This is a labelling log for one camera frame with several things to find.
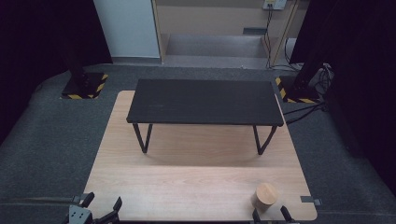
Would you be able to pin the grey tape strip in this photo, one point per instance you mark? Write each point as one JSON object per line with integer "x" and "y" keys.
{"x": 78, "y": 198}
{"x": 310, "y": 200}

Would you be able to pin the white panel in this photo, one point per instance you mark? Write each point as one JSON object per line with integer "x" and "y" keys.
{"x": 127, "y": 28}

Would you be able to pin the white power strip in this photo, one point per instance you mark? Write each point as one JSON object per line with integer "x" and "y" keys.
{"x": 274, "y": 3}

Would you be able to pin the black stand with striped base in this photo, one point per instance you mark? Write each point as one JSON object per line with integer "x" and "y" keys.
{"x": 299, "y": 90}
{"x": 83, "y": 84}

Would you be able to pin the wooden cylinder block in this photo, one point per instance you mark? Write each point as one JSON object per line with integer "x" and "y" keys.
{"x": 265, "y": 195}

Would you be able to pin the black curtain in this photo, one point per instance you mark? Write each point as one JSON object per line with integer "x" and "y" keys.
{"x": 40, "y": 37}
{"x": 361, "y": 77}

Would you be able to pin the black low shelf table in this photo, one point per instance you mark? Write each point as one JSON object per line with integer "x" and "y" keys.
{"x": 205, "y": 101}

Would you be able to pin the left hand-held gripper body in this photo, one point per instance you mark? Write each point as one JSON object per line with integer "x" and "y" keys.
{"x": 77, "y": 215}

